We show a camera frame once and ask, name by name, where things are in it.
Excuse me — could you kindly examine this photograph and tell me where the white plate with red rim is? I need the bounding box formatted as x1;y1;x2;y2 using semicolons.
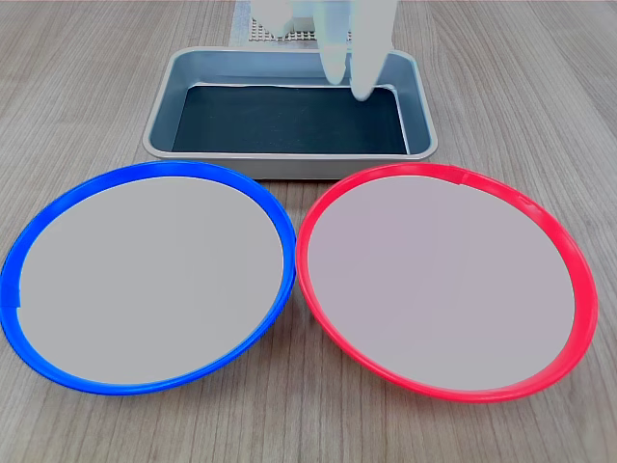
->
295;161;600;404

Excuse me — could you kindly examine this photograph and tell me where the steel tray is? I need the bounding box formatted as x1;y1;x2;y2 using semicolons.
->
142;45;440;181

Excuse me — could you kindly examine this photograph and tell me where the clear tape strip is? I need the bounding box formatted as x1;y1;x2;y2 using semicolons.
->
229;0;253;48

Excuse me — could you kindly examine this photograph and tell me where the black mat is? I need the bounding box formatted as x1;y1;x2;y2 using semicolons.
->
172;83;409;156

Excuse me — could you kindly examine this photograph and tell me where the white plate with blue rim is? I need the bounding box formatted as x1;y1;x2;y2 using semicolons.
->
0;160;298;397

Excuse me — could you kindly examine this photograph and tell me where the pale perforated base plate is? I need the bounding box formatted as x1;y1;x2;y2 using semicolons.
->
247;16;356;44

